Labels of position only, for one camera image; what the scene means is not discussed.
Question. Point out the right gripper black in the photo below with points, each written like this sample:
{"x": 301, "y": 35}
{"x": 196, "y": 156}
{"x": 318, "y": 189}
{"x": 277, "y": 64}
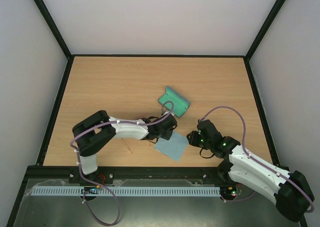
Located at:
{"x": 196, "y": 138}

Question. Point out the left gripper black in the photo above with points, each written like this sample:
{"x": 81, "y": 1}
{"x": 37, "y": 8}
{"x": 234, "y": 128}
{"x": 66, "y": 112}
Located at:
{"x": 167, "y": 136}

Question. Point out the pink translucent sunglasses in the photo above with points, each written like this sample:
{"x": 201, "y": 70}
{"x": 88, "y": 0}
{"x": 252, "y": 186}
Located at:
{"x": 137, "y": 129}

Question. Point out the light blue cleaning cloth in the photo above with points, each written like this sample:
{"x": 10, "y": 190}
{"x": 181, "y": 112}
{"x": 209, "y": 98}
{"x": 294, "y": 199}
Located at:
{"x": 174, "y": 147}

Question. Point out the grey glasses case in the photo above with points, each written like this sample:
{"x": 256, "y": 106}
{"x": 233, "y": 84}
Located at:
{"x": 172, "y": 99}

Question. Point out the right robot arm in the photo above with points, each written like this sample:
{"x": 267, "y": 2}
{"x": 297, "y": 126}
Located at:
{"x": 289, "y": 191}

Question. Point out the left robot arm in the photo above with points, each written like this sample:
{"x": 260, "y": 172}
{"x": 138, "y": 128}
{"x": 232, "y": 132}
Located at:
{"x": 94, "y": 132}

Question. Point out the metal tray foreground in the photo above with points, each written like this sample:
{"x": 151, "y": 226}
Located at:
{"x": 187, "y": 211}

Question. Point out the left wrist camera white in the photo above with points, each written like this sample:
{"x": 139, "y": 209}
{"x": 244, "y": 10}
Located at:
{"x": 163, "y": 110}

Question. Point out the light blue slotted cable duct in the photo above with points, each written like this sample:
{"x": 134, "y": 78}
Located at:
{"x": 126, "y": 191}

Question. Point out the black aluminium frame rail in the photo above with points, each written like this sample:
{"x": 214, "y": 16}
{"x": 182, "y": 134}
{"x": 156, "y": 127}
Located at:
{"x": 108, "y": 175}

